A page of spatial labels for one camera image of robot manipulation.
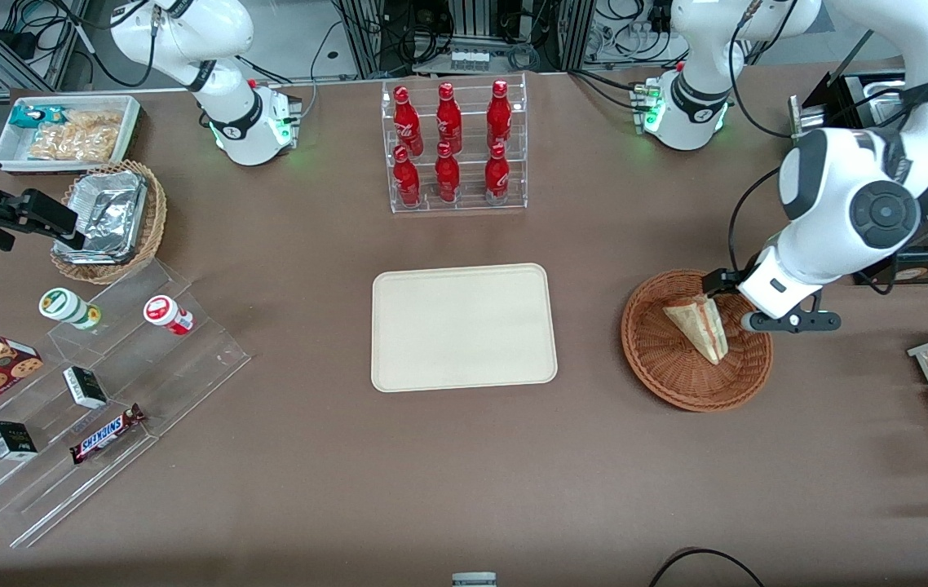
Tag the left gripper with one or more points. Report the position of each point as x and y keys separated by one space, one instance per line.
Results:
x=719 y=282

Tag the triangular sandwich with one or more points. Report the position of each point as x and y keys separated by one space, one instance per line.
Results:
x=699 y=326

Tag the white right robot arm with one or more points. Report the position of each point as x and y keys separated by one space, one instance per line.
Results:
x=223 y=106

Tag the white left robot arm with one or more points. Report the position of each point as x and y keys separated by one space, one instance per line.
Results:
x=831 y=187

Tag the round brown wicker basket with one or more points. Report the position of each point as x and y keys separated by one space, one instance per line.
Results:
x=676 y=379

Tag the light woven wicker basket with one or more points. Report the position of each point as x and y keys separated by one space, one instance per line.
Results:
x=150 y=228

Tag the beige rectangular serving tray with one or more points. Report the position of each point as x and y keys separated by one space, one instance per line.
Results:
x=464 y=328

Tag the white rectangular snack bin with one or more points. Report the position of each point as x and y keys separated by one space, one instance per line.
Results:
x=11 y=151

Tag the stacked aluminium foil trays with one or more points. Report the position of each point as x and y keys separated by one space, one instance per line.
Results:
x=109 y=212

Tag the green sunflower lidded cup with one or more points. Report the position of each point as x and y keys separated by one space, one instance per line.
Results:
x=66 y=306

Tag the clear bag of chips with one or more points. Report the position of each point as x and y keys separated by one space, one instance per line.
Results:
x=77 y=140

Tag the teal snack packet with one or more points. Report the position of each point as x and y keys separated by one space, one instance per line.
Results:
x=30 y=116

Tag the red lidded yogurt cup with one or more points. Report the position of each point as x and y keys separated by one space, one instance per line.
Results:
x=164 y=313

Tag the small black carton box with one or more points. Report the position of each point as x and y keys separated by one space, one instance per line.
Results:
x=11 y=441
x=86 y=388

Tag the clear acrylic stepped shelf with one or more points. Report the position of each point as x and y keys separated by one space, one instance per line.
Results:
x=178 y=367

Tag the Snickers chocolate bar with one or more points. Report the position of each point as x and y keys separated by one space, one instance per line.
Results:
x=107 y=434

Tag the red cola bottle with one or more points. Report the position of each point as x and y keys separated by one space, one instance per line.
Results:
x=407 y=122
x=407 y=181
x=499 y=116
x=497 y=175
x=447 y=177
x=448 y=121

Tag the clear acrylic bottle rack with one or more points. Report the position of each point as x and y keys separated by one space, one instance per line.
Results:
x=464 y=204

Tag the white power strip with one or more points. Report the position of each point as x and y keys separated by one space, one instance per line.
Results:
x=470 y=61

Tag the grey metal clamp block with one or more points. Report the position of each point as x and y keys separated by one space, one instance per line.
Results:
x=474 y=580

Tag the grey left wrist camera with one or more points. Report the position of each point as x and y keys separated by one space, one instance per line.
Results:
x=794 y=321

